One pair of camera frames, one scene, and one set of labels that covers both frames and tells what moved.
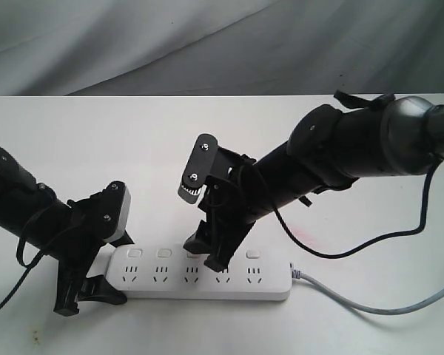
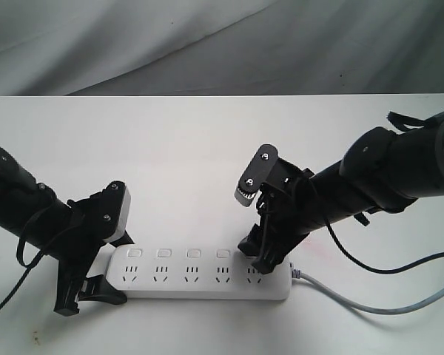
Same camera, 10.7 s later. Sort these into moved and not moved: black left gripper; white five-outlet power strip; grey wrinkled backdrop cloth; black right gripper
Moved: black right gripper
Not moved: grey wrinkled backdrop cloth; white five-outlet power strip; black left gripper
